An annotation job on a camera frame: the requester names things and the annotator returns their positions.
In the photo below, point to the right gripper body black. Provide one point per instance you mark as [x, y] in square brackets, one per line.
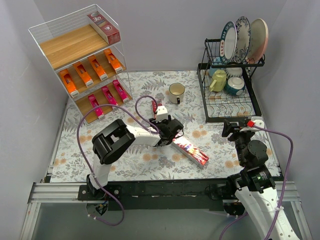
[233, 127]

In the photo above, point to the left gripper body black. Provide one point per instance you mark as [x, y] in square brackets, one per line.
[173, 127]

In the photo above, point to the red 3D toothpaste box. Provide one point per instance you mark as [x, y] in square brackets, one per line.
[155, 104]
[104, 28]
[189, 150]

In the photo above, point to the pink toothpaste box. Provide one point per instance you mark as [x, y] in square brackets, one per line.
[110, 98]
[98, 110]
[120, 90]

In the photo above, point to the orange toothpaste box top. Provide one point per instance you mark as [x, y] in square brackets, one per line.
[97, 68]

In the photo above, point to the orange toothpaste box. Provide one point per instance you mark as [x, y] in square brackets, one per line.
[68, 83]
[113, 61]
[83, 74]
[97, 68]

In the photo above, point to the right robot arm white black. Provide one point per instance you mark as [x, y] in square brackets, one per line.
[254, 185]

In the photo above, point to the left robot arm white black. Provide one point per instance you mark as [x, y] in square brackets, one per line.
[113, 141]

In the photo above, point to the floral table mat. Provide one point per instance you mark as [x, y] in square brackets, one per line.
[74, 152]

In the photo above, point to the teal white bowl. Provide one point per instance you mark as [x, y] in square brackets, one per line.
[235, 86]

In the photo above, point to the yellow green mug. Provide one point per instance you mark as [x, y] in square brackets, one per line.
[218, 82]

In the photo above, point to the white blue patterned bowl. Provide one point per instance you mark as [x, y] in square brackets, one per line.
[233, 72]

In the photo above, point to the light blue cup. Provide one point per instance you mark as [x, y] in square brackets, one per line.
[214, 65]

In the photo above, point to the white plate blue rim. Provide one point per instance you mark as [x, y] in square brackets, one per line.
[228, 42]

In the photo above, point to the blue floral plate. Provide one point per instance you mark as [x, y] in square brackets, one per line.
[243, 39]

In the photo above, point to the cream pink plate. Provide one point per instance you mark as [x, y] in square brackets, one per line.
[259, 36]

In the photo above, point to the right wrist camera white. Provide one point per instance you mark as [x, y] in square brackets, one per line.
[252, 124]

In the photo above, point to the black wire dish rack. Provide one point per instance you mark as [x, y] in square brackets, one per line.
[220, 106]

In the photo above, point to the cream mug black handle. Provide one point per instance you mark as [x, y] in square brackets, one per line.
[176, 93]

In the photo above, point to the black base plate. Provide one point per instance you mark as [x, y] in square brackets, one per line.
[210, 194]

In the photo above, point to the aluminium frame rail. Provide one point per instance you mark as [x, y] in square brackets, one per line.
[44, 193]

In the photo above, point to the white wire wooden shelf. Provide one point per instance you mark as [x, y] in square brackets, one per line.
[70, 39]

